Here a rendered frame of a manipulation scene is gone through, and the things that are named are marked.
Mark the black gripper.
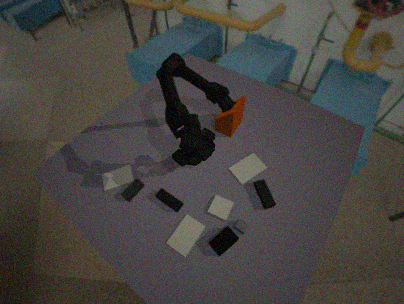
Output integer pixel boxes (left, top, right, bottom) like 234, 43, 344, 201
172, 128, 215, 167

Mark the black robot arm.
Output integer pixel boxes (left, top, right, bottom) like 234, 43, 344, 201
156, 53, 237, 161

